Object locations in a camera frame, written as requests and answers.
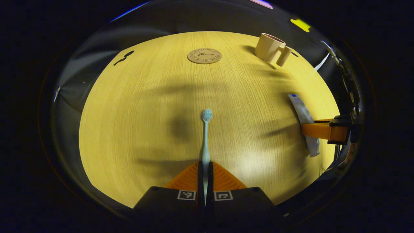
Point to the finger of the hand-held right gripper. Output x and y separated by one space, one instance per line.
317 131

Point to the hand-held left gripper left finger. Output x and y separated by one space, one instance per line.
200 181

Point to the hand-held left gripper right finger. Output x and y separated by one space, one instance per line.
210 181

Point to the white toothpaste tube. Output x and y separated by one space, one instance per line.
302 110

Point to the light blue toothbrush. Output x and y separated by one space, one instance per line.
205 145

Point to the beige cup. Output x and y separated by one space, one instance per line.
268 48

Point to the round cork coaster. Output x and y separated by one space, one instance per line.
204 56

